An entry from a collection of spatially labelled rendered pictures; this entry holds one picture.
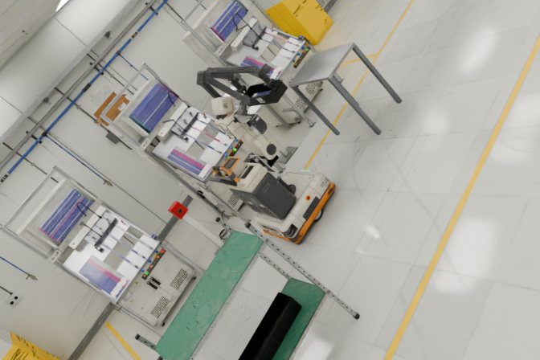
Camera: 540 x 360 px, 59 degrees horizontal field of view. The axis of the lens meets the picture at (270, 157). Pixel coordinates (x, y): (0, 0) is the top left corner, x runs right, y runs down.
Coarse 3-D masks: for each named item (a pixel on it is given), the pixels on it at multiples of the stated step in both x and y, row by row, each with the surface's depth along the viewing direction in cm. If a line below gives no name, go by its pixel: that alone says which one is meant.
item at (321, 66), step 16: (336, 48) 465; (352, 48) 444; (304, 64) 500; (320, 64) 466; (336, 64) 437; (368, 64) 453; (304, 80) 468; (320, 80) 445; (336, 80) 517; (384, 80) 464; (304, 96) 498; (352, 96) 528; (320, 112) 508
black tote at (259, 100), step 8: (280, 80) 416; (248, 88) 464; (256, 88) 461; (264, 88) 450; (272, 88) 412; (280, 88) 416; (256, 96) 431; (264, 96) 420; (272, 96) 412; (280, 96) 416; (248, 104) 461; (256, 104) 448
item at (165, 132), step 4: (184, 104) 541; (188, 104) 541; (180, 108) 539; (184, 108) 539; (176, 112) 537; (180, 112) 537; (172, 116) 536; (176, 116) 535; (180, 116) 536; (176, 120) 533; (168, 124) 531; (172, 124) 531; (164, 128) 529; (168, 128) 529; (160, 132) 527; (164, 132) 527; (168, 132) 529; (160, 136) 525; (164, 136) 526; (168, 136) 533; (164, 140) 530
